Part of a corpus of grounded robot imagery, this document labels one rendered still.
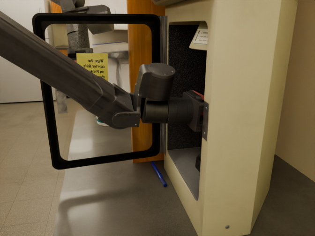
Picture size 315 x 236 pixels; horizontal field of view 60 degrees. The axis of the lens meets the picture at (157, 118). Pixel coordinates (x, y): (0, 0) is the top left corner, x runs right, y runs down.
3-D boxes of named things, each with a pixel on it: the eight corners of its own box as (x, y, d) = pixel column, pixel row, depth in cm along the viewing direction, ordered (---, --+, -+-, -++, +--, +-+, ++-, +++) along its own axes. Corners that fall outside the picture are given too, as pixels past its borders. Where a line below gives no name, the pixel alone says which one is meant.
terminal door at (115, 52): (160, 155, 82) (160, 13, 69) (52, 171, 74) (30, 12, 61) (159, 154, 83) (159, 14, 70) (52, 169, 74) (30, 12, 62)
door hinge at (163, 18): (163, 151, 84) (165, 15, 71) (166, 155, 81) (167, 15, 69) (159, 152, 83) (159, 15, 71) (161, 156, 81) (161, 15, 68)
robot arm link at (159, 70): (108, 103, 61) (111, 127, 54) (112, 55, 55) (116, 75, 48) (160, 105, 64) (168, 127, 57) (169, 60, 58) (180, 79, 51)
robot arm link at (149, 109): (135, 113, 62) (138, 128, 57) (138, 86, 58) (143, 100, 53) (164, 113, 64) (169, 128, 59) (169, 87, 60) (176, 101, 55)
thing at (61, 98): (67, 113, 68) (65, 91, 66) (58, 114, 68) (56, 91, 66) (67, 111, 70) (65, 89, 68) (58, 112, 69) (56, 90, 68)
